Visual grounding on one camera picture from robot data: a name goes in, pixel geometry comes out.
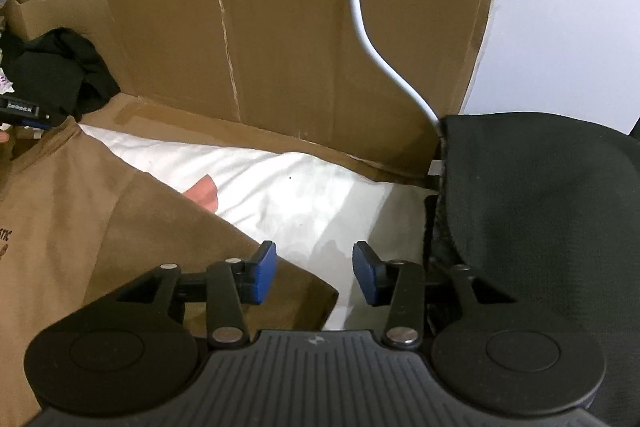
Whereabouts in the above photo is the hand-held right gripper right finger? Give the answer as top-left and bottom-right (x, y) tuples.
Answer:
(352, 241), (516, 350)

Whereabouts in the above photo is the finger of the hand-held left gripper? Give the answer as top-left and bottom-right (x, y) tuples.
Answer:
(20, 113), (53, 131)

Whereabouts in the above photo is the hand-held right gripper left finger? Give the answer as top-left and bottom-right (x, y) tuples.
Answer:
(116, 241), (277, 348)

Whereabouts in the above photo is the brown t-shirt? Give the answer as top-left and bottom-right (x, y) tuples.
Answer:
(0, 114), (340, 418)

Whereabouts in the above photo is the crumpled black garment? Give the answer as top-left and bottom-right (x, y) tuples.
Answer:
(0, 27), (121, 128)

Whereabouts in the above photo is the bear printed cream blanket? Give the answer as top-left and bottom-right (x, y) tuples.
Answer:
(80, 123), (441, 333)

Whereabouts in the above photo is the cardboard box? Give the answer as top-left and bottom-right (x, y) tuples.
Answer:
(7, 0), (51, 42)

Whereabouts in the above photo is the black knit cloth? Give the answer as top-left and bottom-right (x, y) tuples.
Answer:
(422, 112), (640, 408)

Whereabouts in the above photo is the flat cardboard sheet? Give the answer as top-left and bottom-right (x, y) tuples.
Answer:
(47, 0), (498, 188)

